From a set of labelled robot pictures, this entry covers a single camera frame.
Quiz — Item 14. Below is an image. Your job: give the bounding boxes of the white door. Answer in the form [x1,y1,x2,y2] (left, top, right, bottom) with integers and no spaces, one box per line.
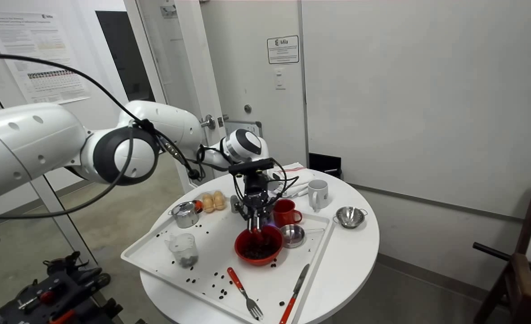
[123,0,236,194]

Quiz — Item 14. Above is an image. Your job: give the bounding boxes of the dark glass door panel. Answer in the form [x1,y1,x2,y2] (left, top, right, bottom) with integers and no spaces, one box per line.
[94,9,155,104]

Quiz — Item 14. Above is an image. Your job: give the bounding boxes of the black and red tools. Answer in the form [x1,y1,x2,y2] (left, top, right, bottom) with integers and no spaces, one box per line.
[0,250,125,324]

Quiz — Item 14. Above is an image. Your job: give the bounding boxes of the red handled knife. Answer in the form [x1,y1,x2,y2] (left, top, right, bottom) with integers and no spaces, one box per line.
[278,263,312,324]

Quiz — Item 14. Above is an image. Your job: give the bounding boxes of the white notice sign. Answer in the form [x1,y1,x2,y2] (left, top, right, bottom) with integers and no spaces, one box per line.
[267,34,301,67]

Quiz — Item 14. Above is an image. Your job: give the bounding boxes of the white towel red stripes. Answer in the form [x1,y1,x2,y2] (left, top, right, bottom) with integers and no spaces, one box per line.
[271,160,312,200]

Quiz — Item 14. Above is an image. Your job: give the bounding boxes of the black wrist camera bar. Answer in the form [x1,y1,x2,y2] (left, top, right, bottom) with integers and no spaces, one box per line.
[227,157,278,176]

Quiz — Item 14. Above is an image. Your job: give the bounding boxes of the small steel bowl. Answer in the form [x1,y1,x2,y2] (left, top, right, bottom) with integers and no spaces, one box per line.
[281,223,308,250]
[335,205,368,230]

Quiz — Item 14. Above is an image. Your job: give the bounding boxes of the white paper poster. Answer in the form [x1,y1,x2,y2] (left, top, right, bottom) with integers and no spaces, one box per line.
[0,9,96,104]

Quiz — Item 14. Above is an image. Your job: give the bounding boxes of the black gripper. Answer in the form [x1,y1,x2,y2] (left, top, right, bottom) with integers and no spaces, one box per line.
[233,169,276,236]

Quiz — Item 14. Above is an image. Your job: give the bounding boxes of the clear plastic cup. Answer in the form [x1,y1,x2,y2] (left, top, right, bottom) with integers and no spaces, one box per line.
[166,227,200,270]

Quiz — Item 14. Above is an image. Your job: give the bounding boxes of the white rectangular tray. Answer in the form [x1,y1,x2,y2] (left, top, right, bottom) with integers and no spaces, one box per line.
[119,200,337,324]

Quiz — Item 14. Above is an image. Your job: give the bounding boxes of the silver stand pole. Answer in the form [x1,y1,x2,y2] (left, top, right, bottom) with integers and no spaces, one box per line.
[24,173,100,266]

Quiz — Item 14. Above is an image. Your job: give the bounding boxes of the red mug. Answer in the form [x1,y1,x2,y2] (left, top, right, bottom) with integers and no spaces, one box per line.
[272,198,305,229]

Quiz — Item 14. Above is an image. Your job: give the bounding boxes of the black box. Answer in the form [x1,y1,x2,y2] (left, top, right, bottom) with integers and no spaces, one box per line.
[308,151,344,180]

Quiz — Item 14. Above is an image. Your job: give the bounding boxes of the grey white mug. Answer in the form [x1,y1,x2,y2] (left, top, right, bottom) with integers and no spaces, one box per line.
[307,178,334,214]

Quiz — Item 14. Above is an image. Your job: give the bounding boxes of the orange red bowl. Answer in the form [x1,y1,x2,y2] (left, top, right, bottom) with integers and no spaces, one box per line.
[235,223,287,268]

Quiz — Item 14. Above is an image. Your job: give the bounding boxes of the steel cup left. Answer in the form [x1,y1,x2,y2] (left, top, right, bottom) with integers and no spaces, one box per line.
[170,200,202,230]

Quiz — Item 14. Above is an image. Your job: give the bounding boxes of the red handled fork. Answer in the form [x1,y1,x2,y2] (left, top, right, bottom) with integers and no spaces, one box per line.
[226,266,267,322]

